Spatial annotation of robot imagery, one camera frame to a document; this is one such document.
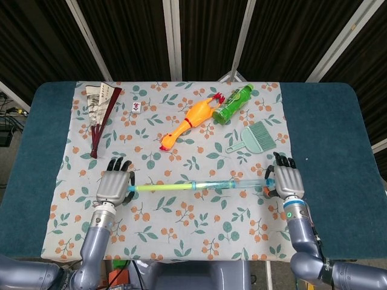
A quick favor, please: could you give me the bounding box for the blue green water pump toy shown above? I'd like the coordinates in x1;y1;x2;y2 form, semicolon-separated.
126;178;278;194

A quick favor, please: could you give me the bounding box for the white divider frame post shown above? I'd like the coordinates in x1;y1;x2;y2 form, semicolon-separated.
0;80;31;112
231;0;257;76
65;0;114;82
162;0;184;82
305;0;372;83

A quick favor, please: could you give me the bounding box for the orange box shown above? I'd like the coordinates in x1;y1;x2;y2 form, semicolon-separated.
108;268;131;286

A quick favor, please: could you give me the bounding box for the small teal brush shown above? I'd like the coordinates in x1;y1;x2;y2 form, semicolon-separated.
226;125;275;155

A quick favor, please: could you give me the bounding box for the folding fan with maroon ribs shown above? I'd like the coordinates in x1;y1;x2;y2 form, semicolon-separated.
85;82;123;160

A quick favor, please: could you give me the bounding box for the grey robot torso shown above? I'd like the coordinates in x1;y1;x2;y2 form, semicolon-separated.
129;260;253;290

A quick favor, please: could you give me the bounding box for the green plastic bottle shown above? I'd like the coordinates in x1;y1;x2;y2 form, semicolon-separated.
212;83;255;124

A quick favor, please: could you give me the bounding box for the mint green mini brush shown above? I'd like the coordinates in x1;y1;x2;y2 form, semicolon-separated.
249;122;276;152

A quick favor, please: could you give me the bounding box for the floral fruit print tablecloth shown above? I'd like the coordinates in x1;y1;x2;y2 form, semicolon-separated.
41;80;291;262

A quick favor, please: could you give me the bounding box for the yellow rubber chicken toy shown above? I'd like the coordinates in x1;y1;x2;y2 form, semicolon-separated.
159;92;226;152

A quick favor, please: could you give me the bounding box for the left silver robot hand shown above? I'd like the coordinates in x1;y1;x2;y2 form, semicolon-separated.
96;156;137;208

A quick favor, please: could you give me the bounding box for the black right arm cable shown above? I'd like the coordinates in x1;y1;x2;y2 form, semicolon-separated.
304;202;326;266

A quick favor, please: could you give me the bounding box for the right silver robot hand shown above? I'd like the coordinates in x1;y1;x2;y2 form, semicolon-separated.
262;151;305;200

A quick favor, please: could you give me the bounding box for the floor cable bundle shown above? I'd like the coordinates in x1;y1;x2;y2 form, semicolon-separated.
0;93;30;149

